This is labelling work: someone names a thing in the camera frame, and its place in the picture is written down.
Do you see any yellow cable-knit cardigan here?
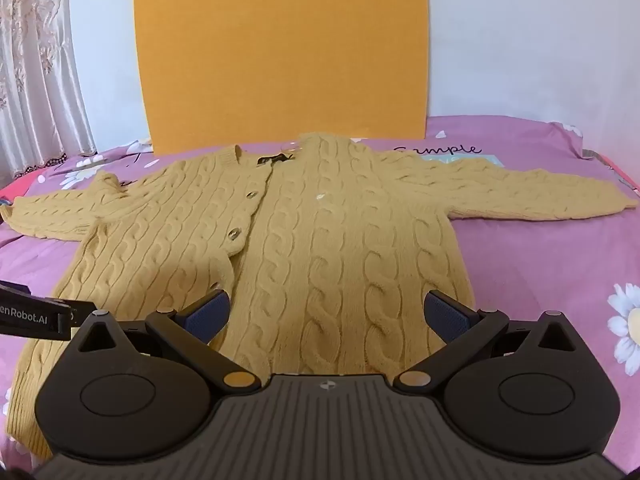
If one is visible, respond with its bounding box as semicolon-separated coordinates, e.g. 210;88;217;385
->
4;132;632;461

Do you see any mattress with red edge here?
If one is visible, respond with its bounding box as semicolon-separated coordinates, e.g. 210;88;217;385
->
582;148;640;196

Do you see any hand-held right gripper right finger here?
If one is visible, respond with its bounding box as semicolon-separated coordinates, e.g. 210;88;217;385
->
394;290;577;394

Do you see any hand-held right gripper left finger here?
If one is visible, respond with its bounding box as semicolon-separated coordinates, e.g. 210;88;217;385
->
70;290;262;394

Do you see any pink floral bed sheet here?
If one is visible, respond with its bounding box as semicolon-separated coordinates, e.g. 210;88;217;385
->
0;114;640;467

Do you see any white patterned curtain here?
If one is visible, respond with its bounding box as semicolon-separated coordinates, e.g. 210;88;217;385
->
0;0;99;177

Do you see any orange board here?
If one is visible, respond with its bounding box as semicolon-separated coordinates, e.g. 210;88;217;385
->
132;0;433;157

